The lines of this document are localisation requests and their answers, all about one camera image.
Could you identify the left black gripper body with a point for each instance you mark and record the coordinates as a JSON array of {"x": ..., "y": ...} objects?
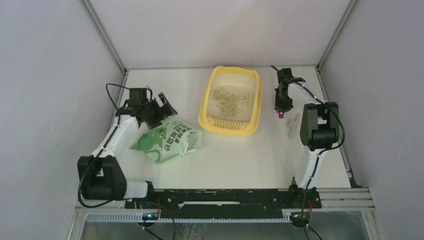
[{"x": 153, "y": 113}]

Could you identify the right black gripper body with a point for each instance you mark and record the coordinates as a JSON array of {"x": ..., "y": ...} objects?
[{"x": 282, "y": 102}]

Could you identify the pink plastic litter scoop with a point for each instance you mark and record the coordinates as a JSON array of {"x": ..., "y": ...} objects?
[{"x": 281, "y": 114}]

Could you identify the green cat litter bag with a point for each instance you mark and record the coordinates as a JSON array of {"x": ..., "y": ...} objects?
[{"x": 173, "y": 139}]

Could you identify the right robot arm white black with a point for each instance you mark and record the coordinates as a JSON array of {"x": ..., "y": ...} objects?
[{"x": 319, "y": 129}]

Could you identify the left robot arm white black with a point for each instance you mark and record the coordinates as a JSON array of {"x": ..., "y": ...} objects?
[{"x": 100, "y": 174}]

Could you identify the yellow plastic litter box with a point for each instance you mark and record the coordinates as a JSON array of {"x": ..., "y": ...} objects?
[{"x": 248, "y": 122}]

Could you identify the scattered clean litter grains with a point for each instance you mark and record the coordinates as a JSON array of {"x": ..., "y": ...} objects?
[{"x": 231, "y": 101}]

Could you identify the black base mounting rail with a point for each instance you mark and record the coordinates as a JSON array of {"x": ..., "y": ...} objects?
[{"x": 223, "y": 204}]

